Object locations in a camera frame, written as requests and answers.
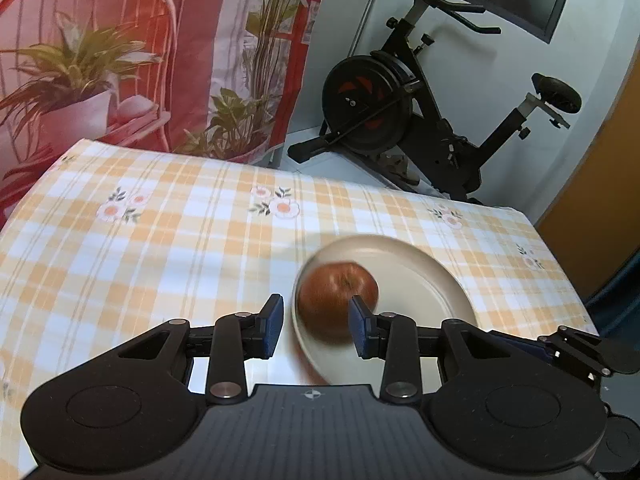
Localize metal stand pole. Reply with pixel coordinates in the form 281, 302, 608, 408
350, 0, 387, 58

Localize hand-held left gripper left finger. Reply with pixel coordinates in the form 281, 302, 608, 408
117, 294, 285, 406

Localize dull brownish red apple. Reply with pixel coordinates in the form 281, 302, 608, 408
298, 261, 379, 343

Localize black exercise bike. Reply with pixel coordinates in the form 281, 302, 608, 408
287, 0, 583, 206

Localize beige ceramic plate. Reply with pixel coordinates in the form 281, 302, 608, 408
291, 234, 477, 386

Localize wooden door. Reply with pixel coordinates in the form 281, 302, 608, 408
535, 50, 640, 301

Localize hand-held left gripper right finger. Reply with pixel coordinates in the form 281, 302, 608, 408
348, 295, 523, 406

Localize brown sandals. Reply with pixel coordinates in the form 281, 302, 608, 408
377, 152, 421, 186

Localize printed red chair backdrop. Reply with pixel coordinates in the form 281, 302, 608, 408
0, 0, 333, 233

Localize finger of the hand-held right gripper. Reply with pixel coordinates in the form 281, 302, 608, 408
487, 326, 613, 386

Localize orange checked floral tablecloth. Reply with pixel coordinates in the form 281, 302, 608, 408
0, 139, 601, 480

